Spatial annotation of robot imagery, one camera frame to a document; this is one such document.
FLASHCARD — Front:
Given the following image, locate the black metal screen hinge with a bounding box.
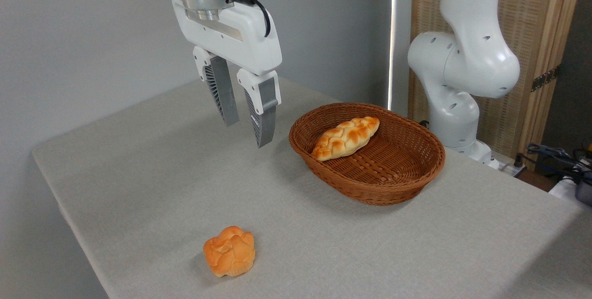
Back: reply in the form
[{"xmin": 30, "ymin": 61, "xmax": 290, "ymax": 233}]
[{"xmin": 530, "ymin": 65, "xmax": 561, "ymax": 92}]

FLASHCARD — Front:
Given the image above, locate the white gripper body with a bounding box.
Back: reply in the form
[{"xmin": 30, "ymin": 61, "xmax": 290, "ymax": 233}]
[{"xmin": 172, "ymin": 0, "xmax": 283, "ymax": 77}]

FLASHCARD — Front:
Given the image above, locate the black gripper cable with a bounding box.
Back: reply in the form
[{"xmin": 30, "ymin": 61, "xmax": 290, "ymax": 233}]
[{"xmin": 227, "ymin": 0, "xmax": 272, "ymax": 38}]

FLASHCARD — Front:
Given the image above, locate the wooden folding screen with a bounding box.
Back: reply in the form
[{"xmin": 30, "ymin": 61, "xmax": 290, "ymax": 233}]
[{"xmin": 409, "ymin": 0, "xmax": 586, "ymax": 171}]

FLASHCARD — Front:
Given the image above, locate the brown wicker basket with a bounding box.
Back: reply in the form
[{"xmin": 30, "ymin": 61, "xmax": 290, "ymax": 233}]
[{"xmin": 289, "ymin": 102, "xmax": 446, "ymax": 206}]

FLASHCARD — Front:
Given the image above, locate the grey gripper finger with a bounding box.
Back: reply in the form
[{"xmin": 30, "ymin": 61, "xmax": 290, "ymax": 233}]
[
  {"xmin": 236, "ymin": 68, "xmax": 282, "ymax": 149},
  {"xmin": 192, "ymin": 46, "xmax": 240, "ymax": 127}
]

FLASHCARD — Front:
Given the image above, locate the blue and black cable bundle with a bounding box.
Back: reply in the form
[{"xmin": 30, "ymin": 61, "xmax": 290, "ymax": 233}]
[{"xmin": 515, "ymin": 143, "xmax": 592, "ymax": 184}]

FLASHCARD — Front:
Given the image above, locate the braided bread loaf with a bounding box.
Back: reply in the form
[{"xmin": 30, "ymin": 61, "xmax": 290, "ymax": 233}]
[{"xmin": 310, "ymin": 116, "xmax": 381, "ymax": 162}]

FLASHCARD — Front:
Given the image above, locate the white vertical wall trim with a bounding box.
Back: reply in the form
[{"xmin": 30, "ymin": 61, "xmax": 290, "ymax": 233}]
[{"xmin": 387, "ymin": 0, "xmax": 399, "ymax": 111}]

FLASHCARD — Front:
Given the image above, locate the round orange bread roll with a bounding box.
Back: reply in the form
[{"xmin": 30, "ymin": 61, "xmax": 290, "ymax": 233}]
[{"xmin": 203, "ymin": 226, "xmax": 256, "ymax": 278}]

